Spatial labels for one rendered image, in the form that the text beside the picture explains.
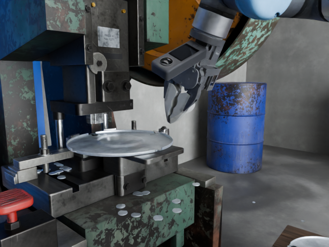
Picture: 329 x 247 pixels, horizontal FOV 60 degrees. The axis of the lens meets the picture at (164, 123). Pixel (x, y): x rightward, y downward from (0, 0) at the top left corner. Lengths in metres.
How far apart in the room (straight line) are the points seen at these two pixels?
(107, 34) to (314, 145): 3.46
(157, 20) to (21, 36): 0.37
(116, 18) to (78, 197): 0.48
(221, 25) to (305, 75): 3.39
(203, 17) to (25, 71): 0.59
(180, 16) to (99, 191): 0.69
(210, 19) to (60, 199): 0.50
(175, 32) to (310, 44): 2.96
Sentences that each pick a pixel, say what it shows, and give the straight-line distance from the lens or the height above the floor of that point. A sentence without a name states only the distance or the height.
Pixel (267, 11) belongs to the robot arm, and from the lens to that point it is 0.48.
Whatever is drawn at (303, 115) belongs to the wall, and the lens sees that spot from 3.98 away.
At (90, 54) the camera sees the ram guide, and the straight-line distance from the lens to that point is 0.74.
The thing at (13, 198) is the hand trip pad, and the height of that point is 0.76.
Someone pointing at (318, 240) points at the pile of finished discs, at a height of 0.37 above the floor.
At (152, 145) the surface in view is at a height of 0.78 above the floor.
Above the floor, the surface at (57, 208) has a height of 0.67.
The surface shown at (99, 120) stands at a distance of 0.88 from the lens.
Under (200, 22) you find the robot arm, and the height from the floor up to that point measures 1.07.
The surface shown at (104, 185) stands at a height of 0.68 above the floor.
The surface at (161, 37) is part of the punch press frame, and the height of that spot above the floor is 1.08.
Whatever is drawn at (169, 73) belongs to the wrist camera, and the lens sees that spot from 0.53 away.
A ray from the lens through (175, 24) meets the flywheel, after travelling 1.14.
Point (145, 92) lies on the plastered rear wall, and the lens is 2.63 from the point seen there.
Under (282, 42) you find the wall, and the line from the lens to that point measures 4.06.
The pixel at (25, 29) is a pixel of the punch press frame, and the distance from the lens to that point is 0.78.
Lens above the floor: 0.97
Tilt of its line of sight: 10 degrees down
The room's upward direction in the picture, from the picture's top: straight up
